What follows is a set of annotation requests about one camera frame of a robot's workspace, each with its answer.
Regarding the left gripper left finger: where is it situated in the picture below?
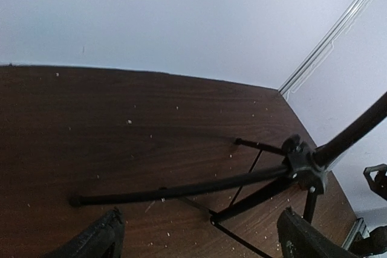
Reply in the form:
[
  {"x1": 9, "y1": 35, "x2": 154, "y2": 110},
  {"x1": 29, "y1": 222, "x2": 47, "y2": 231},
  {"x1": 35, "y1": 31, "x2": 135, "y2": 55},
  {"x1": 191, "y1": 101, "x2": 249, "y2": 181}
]
[{"x1": 42, "y1": 207, "x2": 125, "y2": 258}]

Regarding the right aluminium frame post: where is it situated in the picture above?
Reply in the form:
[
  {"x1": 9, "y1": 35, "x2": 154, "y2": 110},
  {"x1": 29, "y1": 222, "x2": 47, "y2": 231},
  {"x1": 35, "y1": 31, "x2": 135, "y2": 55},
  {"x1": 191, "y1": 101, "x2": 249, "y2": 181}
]
[{"x1": 278, "y1": 0, "x2": 373, "y2": 100}]

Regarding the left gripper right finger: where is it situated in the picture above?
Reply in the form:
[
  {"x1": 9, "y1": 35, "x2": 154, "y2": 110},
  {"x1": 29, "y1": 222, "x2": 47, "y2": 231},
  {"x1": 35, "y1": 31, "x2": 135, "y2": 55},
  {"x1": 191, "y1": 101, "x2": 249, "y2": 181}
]
[{"x1": 277, "y1": 207, "x2": 356, "y2": 258}]

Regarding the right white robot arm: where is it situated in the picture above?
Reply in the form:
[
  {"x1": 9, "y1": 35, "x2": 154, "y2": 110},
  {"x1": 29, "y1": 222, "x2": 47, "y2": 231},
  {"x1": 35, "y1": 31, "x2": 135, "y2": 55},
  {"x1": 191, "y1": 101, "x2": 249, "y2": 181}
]
[{"x1": 350, "y1": 164, "x2": 386, "y2": 257}]

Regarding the black perforated music stand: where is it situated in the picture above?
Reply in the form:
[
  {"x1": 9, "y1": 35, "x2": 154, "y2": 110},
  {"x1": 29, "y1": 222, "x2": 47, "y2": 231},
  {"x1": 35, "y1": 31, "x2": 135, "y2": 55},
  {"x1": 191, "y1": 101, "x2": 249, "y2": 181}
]
[{"x1": 69, "y1": 95, "x2": 386, "y2": 257}]

